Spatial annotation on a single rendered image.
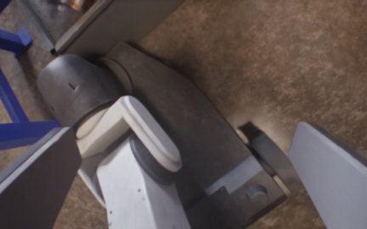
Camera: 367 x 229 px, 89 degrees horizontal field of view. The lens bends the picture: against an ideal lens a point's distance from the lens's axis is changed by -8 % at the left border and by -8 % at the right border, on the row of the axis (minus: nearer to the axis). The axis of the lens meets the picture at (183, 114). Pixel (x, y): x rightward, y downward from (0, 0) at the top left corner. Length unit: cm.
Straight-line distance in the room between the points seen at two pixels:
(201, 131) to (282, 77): 35
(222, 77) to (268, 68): 16
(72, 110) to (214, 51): 50
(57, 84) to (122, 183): 25
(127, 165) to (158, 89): 25
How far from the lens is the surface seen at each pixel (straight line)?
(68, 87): 48
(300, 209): 84
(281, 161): 55
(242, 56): 74
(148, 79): 59
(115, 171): 44
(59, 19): 69
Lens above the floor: 72
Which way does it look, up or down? 79 degrees down
